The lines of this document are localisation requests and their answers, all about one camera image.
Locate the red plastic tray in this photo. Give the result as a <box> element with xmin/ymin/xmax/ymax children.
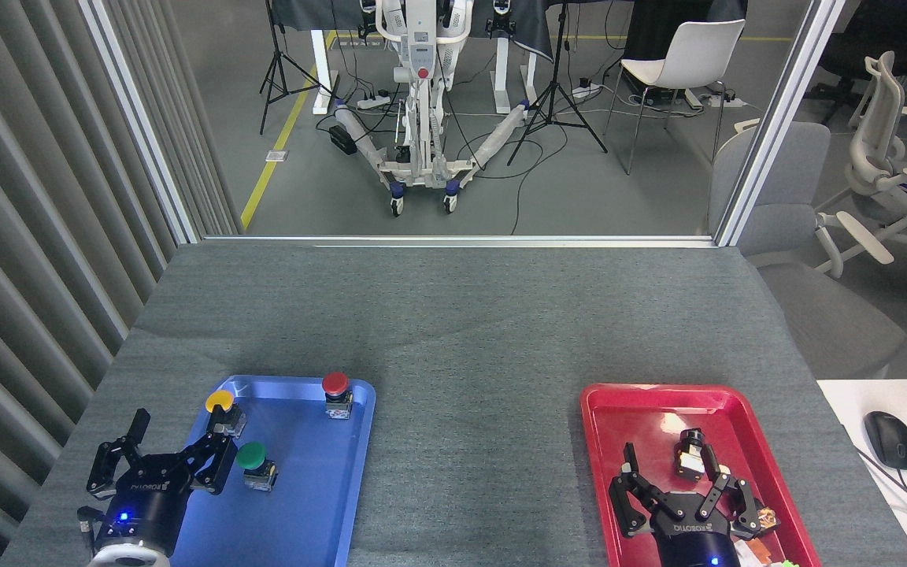
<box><xmin>579</xmin><ymin>384</ymin><xmax>823</xmax><ymax>567</ymax></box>

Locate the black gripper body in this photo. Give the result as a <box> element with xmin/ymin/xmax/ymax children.
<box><xmin>652</xmin><ymin>491</ymin><xmax>739</xmax><ymax>567</ymax></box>
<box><xmin>98</xmin><ymin>455</ymin><xmax>196</xmax><ymax>554</ymax></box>

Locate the white table leg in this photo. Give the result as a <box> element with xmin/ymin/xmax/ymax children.
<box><xmin>493</xmin><ymin>35</ymin><xmax>538</xmax><ymax>114</ymax></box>
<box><xmin>310</xmin><ymin>30</ymin><xmax>341</xmax><ymax>116</ymax></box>

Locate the black silver selector switch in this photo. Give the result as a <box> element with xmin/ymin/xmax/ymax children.
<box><xmin>674</xmin><ymin>428</ymin><xmax>711</xmax><ymax>481</ymax></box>

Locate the white stand on wheels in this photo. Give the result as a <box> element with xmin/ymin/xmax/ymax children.
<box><xmin>333</xmin><ymin>0</ymin><xmax>533</xmax><ymax>217</ymax></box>

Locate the dark table cloth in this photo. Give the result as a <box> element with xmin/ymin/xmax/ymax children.
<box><xmin>268</xmin><ymin>0</ymin><xmax>558</xmax><ymax>65</ymax></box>

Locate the blue plastic tray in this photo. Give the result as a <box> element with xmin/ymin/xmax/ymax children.
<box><xmin>132</xmin><ymin>375</ymin><xmax>377</xmax><ymax>567</ymax></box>

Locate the thin desk cable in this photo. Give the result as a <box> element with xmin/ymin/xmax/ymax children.
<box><xmin>855</xmin><ymin>449</ymin><xmax>907</xmax><ymax>567</ymax></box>

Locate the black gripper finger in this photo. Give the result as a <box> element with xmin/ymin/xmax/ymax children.
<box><xmin>694</xmin><ymin>444</ymin><xmax>762</xmax><ymax>541</ymax></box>
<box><xmin>87</xmin><ymin>408</ymin><xmax>152</xmax><ymax>498</ymax></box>
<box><xmin>176</xmin><ymin>432</ymin><xmax>239</xmax><ymax>497</ymax></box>
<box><xmin>609</xmin><ymin>443</ymin><xmax>679</xmax><ymax>539</ymax></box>

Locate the yellow push button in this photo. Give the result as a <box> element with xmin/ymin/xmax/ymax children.
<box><xmin>205</xmin><ymin>389</ymin><xmax>248</xmax><ymax>439</ymax></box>

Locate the silver frame rail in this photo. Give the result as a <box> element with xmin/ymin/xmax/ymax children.
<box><xmin>202</xmin><ymin>234</ymin><xmax>719</xmax><ymax>250</ymax></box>

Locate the white desk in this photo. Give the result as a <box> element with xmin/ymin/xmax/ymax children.
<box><xmin>817</xmin><ymin>380</ymin><xmax>907</xmax><ymax>567</ymax></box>

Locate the black computer mouse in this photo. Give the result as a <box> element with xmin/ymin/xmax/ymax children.
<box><xmin>864</xmin><ymin>411</ymin><xmax>907</xmax><ymax>471</ymax></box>

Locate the black tripod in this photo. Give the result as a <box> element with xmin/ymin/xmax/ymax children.
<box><xmin>507</xmin><ymin>0</ymin><xmax>609</xmax><ymax>167</ymax></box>
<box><xmin>259</xmin><ymin>0</ymin><xmax>336</xmax><ymax>135</ymax></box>

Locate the white mesh office chair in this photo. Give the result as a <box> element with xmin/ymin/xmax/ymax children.
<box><xmin>814</xmin><ymin>51</ymin><xmax>907</xmax><ymax>334</ymax></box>

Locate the green push button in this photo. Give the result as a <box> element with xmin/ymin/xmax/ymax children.
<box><xmin>235</xmin><ymin>441</ymin><xmax>280</xmax><ymax>494</ymax></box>

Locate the white plastic chair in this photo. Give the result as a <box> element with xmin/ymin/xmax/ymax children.
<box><xmin>603</xmin><ymin>19</ymin><xmax>746</xmax><ymax>176</ymax></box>

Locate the silver frame post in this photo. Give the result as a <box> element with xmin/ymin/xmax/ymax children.
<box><xmin>713</xmin><ymin>0</ymin><xmax>848</xmax><ymax>247</ymax></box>
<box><xmin>78</xmin><ymin>0</ymin><xmax>204</xmax><ymax>245</ymax></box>

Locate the red push button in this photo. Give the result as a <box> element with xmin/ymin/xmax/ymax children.
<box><xmin>322</xmin><ymin>372</ymin><xmax>355</xmax><ymax>420</ymax></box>

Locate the white orange switch part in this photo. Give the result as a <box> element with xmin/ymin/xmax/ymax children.
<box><xmin>737</xmin><ymin>538</ymin><xmax>776</xmax><ymax>567</ymax></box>

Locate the grey upholstered chair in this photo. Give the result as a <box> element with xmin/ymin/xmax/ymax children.
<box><xmin>708</xmin><ymin>120</ymin><xmax>907</xmax><ymax>380</ymax></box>

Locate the black office chair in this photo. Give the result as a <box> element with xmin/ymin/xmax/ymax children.
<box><xmin>804</xmin><ymin>0</ymin><xmax>907</xmax><ymax>105</ymax></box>

